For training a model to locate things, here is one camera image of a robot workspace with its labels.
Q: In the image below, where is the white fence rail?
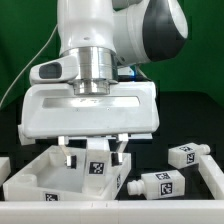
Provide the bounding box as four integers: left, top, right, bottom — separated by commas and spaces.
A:
199, 155, 224, 200
0, 200, 224, 224

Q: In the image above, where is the white square tabletop tray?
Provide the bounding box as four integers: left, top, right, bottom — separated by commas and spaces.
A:
3, 146, 131, 201

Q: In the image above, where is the grey cable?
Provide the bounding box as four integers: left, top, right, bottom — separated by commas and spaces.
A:
0, 23, 59, 108

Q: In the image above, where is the white right fence rail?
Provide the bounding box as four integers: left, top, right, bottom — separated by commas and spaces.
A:
199, 155, 224, 200

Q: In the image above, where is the small white cube block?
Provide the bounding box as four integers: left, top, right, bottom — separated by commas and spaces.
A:
18, 124, 35, 146

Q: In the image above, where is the white left fence block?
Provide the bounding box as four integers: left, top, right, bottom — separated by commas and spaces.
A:
0, 157, 11, 186

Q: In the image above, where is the white front fence rail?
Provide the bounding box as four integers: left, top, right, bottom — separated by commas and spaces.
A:
0, 200, 224, 224

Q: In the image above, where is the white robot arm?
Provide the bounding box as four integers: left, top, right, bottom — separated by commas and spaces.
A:
19, 0, 188, 149

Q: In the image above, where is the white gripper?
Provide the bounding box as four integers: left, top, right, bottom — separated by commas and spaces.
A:
21, 82, 159, 168

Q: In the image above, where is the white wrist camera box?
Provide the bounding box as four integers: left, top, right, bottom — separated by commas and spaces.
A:
29, 56, 78, 85

